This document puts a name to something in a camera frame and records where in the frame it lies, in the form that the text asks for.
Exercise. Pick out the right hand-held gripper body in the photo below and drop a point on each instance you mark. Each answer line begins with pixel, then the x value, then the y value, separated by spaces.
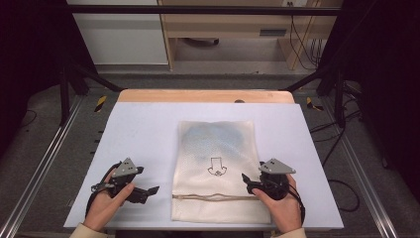
pixel 275 181

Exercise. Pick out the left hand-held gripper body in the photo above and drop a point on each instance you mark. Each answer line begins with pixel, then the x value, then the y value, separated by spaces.
pixel 125 168

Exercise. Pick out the beige mesh laundry bag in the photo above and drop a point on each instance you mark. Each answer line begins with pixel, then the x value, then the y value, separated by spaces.
pixel 214 172

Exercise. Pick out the person's right hand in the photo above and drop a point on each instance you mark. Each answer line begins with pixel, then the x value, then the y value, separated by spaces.
pixel 285 211

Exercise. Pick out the person's left hand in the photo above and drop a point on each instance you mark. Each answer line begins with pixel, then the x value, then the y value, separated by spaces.
pixel 102 208

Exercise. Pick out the white cloth sheet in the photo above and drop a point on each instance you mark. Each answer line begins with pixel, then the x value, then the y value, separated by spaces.
pixel 148 139

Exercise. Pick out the black metal stand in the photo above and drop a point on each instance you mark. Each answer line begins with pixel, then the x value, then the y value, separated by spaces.
pixel 65 95
pixel 339 99

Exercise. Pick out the wooden table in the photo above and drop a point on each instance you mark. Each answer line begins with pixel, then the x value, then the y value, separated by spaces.
pixel 198 95

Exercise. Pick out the white cabinet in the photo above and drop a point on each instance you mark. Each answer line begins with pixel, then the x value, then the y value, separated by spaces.
pixel 122 36

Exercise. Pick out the black curtain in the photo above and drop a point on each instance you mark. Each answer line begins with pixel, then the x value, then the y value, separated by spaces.
pixel 386 82
pixel 29 59

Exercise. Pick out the wooden desk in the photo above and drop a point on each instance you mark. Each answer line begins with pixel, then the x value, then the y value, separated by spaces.
pixel 231 29

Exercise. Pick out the aluminium rail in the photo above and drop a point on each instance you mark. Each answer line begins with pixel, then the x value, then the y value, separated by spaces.
pixel 366 178
pixel 43 162

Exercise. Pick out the black horizontal frame bar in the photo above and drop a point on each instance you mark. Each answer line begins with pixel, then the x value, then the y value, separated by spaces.
pixel 198 10

